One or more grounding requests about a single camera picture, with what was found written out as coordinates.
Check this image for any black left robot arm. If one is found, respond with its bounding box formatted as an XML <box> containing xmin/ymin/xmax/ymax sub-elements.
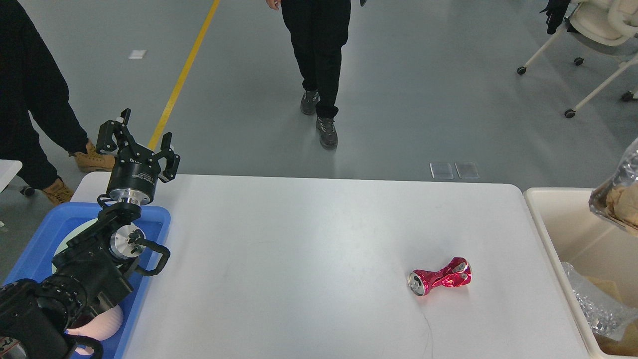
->
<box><xmin>0</xmin><ymin>109</ymin><xmax>180</xmax><ymax>359</ymax></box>

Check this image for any brown paper bag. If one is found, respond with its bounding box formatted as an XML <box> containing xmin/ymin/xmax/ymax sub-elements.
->
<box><xmin>585</xmin><ymin>276</ymin><xmax>638</xmax><ymax>357</ymax></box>

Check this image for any brown paper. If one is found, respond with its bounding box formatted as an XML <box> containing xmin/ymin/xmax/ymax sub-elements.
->
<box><xmin>606</xmin><ymin>182</ymin><xmax>638</xmax><ymax>226</ymax></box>

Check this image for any clear plastic wrap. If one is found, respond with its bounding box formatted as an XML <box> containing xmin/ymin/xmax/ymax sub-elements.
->
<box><xmin>561</xmin><ymin>262</ymin><xmax>638</xmax><ymax>341</ymax></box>

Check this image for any pink mug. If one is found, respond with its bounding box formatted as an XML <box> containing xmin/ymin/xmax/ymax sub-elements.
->
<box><xmin>66</xmin><ymin>305</ymin><xmax>124</xmax><ymax>341</ymax></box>

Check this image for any clear floor tile right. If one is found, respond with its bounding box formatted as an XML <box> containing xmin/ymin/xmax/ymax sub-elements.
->
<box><xmin>454</xmin><ymin>162</ymin><xmax>480</xmax><ymax>180</ymax></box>

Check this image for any crushed red can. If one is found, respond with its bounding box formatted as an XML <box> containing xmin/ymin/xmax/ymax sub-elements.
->
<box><xmin>406</xmin><ymin>257</ymin><xmax>472</xmax><ymax>296</ymax></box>

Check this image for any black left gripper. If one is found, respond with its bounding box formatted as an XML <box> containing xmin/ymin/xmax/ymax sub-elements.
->
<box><xmin>98</xmin><ymin>108</ymin><xmax>180</xmax><ymax>205</ymax></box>

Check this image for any clear floor tile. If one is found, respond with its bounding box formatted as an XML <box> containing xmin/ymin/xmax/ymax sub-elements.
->
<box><xmin>429</xmin><ymin>162</ymin><xmax>455</xmax><ymax>180</ymax></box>
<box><xmin>454</xmin><ymin>162</ymin><xmax>480</xmax><ymax>180</ymax></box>

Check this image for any green plate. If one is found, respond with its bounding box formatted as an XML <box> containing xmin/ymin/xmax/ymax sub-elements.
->
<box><xmin>54</xmin><ymin>218</ymin><xmax>98</xmax><ymax>257</ymax></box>

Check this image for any white plastic bin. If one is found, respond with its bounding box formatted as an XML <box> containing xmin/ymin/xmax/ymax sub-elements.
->
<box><xmin>524</xmin><ymin>188</ymin><xmax>638</xmax><ymax>359</ymax></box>

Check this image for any person in tan boots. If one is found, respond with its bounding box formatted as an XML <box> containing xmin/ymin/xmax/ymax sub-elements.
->
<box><xmin>0</xmin><ymin>0</ymin><xmax>115</xmax><ymax>206</ymax></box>

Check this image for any aluminium foil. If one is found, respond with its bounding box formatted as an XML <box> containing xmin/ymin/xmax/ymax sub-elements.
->
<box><xmin>589</xmin><ymin>139</ymin><xmax>638</xmax><ymax>237</ymax></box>

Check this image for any clear floor tile left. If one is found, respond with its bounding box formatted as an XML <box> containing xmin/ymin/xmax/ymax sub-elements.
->
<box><xmin>429</xmin><ymin>162</ymin><xmax>455</xmax><ymax>180</ymax></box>

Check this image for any white side table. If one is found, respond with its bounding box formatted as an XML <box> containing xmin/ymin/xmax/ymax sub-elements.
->
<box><xmin>0</xmin><ymin>159</ymin><xmax>35</xmax><ymax>197</ymax></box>

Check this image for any person in grey sneakers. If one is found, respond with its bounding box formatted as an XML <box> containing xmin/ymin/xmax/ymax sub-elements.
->
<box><xmin>266</xmin><ymin>0</ymin><xmax>351</xmax><ymax>150</ymax></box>

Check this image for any white office chair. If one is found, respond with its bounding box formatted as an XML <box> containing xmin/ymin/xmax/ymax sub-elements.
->
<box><xmin>517</xmin><ymin>0</ymin><xmax>638</xmax><ymax>119</ymax></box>

